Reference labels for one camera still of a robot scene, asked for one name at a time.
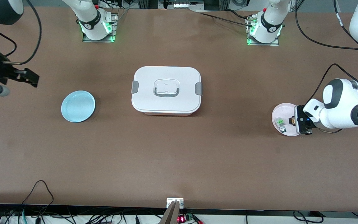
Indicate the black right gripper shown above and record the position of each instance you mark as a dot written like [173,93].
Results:
[2,72]

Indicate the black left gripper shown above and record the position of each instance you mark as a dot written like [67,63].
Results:
[305,126]

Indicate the white lidded lunch box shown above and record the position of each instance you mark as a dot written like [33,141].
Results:
[166,102]

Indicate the pink plate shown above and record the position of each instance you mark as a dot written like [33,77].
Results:
[283,110]

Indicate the light blue plate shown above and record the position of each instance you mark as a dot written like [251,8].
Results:
[78,106]

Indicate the circuit board with red display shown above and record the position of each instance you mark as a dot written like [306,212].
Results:
[182,219]

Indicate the green clear switch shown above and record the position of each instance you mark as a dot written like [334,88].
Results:
[281,124]

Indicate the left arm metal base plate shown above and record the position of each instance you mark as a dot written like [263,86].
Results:
[277,43]

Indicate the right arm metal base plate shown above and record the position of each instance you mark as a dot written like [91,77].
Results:
[115,25]

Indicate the small white metal bracket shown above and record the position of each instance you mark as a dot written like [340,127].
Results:
[169,202]

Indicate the grey camera mount bar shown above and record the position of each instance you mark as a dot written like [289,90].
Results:
[170,216]

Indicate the aluminium frame rail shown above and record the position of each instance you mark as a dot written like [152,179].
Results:
[182,4]

